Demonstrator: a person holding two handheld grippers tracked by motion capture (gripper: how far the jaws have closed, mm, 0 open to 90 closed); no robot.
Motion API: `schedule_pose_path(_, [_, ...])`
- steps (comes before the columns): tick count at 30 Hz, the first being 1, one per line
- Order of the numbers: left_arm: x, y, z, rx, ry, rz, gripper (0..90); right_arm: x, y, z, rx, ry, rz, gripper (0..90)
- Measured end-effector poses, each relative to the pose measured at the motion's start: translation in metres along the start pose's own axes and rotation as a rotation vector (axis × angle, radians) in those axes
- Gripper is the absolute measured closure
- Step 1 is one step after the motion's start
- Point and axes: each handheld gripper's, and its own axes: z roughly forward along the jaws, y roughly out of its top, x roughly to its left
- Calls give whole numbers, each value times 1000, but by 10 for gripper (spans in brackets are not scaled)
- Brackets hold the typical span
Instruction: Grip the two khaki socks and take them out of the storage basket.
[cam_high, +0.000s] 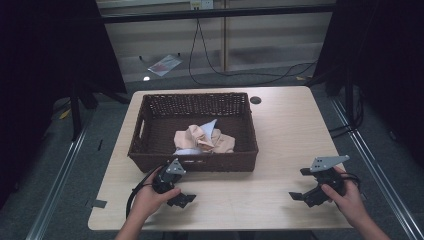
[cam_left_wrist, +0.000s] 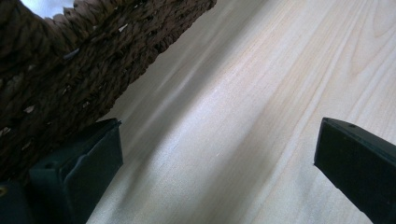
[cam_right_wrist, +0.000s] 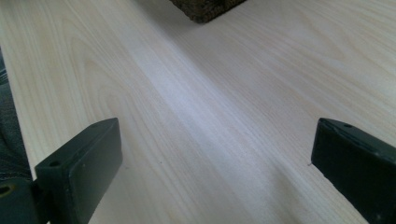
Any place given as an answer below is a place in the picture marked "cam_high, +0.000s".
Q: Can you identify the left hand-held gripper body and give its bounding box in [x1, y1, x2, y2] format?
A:
[152, 158, 188, 195]

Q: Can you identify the dark horizontal rail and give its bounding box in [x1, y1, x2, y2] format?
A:
[101, 3, 337, 24]

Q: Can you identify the light blue garment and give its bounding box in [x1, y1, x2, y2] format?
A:
[172, 118, 218, 156]

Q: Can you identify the black metal stand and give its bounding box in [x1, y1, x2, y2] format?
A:
[68, 76, 132, 142]
[305, 66, 366, 139]

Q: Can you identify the person's right hand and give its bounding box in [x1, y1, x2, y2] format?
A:
[320, 165, 368, 228]

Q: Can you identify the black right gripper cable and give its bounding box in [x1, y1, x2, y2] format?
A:
[339, 171, 362, 188]

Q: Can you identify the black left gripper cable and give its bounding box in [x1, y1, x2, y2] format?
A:
[125, 165, 165, 220]

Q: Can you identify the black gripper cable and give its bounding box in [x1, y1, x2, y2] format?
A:
[339, 171, 362, 188]
[125, 165, 165, 220]

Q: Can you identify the white wall socket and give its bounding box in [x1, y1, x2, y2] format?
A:
[189, 0, 214, 10]

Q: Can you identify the metal floor rail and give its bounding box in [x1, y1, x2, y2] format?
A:
[329, 97, 424, 240]
[25, 128, 88, 240]

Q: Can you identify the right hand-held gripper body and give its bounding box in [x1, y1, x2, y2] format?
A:
[300, 154, 351, 208]

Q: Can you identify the black curtain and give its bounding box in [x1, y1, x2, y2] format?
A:
[0, 0, 128, 209]
[312, 0, 424, 168]

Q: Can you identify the brown wicker basket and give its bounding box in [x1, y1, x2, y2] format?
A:
[127, 92, 260, 174]

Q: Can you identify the beige garment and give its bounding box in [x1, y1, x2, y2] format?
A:
[173, 124, 236, 155]

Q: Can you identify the person's left hand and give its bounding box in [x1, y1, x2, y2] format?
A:
[131, 167, 183, 223]

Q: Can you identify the long black floor cable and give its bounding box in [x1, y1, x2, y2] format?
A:
[188, 18, 318, 86]

